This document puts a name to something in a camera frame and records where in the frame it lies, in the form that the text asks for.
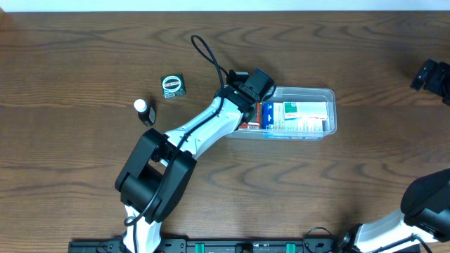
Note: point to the clear plastic container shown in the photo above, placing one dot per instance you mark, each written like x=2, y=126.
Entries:
x=296, y=94

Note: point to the green Zam-Buk box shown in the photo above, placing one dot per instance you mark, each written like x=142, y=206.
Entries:
x=173, y=85

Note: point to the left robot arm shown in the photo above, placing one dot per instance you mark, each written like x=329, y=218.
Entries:
x=156, y=174

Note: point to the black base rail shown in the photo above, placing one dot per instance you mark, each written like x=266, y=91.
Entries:
x=180, y=245

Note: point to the dark bottle white cap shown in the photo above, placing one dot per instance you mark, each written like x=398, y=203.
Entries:
x=145, y=112

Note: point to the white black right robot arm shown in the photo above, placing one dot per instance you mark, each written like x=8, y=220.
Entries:
x=423, y=217

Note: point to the red Panadol ActiFast packet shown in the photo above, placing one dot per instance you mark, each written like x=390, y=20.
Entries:
x=255, y=122

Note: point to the blue Cool Fever box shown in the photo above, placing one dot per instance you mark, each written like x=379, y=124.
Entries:
x=273, y=121

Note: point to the white green medicine box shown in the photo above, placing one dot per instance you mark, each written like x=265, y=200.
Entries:
x=307, y=110

